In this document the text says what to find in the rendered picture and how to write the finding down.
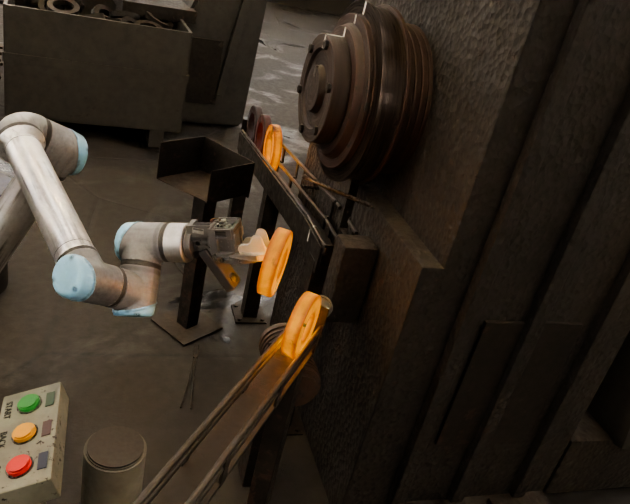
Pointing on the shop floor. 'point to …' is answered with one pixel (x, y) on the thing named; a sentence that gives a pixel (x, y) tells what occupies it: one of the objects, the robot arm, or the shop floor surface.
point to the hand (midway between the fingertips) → (276, 254)
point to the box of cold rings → (95, 65)
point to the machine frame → (489, 257)
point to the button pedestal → (38, 484)
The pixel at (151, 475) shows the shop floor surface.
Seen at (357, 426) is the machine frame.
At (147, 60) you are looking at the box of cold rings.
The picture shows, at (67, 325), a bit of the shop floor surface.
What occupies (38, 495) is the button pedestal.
